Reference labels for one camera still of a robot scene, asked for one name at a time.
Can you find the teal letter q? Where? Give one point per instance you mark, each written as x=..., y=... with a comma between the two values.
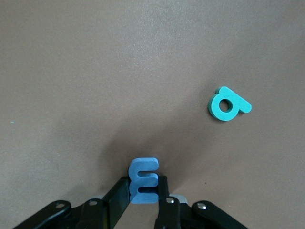
x=214, y=106

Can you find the blue letter m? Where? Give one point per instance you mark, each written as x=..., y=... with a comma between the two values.
x=134, y=171

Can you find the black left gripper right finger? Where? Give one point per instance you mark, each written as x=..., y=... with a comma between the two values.
x=166, y=214

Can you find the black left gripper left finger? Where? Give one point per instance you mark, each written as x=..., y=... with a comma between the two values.
x=114, y=205

